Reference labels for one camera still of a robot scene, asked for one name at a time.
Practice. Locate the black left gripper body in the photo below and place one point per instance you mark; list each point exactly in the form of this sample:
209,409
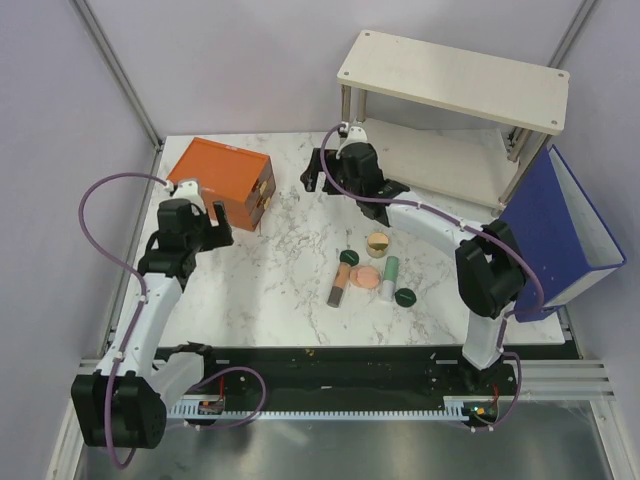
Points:
204,237

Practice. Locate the clear drawer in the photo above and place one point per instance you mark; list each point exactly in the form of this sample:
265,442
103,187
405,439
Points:
258,211
261,187

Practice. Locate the orange drawer box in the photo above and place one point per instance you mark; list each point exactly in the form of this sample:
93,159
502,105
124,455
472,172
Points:
225,173

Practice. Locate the gold lid cream jar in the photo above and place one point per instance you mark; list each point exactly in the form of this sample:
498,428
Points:
377,245

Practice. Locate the dark green round compact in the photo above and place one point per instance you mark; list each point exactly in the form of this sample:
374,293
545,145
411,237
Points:
349,257

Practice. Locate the brown foundation tube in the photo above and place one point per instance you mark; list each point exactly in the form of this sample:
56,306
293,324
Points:
339,285

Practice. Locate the green white tube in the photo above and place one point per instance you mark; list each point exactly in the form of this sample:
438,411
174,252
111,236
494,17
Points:
389,279

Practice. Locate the pink powder puff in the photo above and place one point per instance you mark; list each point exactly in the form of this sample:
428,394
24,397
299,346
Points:
353,276
368,277

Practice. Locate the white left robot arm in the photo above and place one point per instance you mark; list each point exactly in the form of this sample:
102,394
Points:
124,402

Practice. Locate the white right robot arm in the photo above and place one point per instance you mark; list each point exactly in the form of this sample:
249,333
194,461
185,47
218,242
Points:
490,270

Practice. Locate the white two-tier shelf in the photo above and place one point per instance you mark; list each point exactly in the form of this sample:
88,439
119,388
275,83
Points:
449,120

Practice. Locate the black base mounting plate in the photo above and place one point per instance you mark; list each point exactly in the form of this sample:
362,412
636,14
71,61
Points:
348,378

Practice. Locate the blue file box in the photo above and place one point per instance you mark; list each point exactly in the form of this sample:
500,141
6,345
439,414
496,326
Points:
561,236

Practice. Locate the white slotted cable duct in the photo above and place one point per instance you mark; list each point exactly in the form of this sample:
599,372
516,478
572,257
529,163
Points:
194,408

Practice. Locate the aluminium frame rail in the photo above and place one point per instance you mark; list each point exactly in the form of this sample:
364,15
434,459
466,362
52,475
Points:
540,378

